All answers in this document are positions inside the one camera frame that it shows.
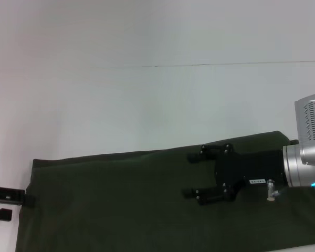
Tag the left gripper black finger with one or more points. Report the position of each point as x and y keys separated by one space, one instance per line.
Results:
x=13 y=197
x=1 y=214

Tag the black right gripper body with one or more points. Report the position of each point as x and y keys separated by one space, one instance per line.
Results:
x=252 y=168

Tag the dark green FREE t-shirt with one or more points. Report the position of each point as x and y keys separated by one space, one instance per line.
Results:
x=147 y=204

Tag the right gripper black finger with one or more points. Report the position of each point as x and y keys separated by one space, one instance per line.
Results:
x=207 y=153
x=207 y=197

